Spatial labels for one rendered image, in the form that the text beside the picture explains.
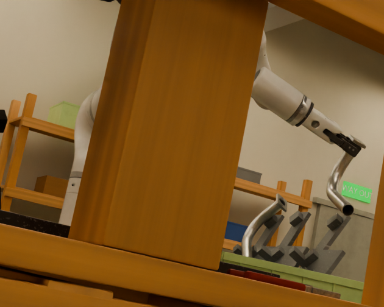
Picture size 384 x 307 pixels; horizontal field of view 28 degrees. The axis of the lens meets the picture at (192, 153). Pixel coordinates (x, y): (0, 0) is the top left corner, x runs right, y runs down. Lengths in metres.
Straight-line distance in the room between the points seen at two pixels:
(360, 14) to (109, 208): 0.36
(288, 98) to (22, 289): 1.34
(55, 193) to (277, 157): 2.74
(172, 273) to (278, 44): 7.68
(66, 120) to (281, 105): 4.66
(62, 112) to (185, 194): 5.74
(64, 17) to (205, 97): 6.48
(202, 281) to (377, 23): 0.36
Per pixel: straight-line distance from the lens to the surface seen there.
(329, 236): 1.99
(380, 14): 0.92
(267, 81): 1.95
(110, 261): 0.75
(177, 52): 0.80
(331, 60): 8.84
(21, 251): 0.71
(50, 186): 6.48
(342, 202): 1.87
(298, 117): 1.97
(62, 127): 6.45
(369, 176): 9.04
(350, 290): 1.85
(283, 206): 2.26
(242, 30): 0.85
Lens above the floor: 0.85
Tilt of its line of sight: 10 degrees up
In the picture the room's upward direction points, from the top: 11 degrees clockwise
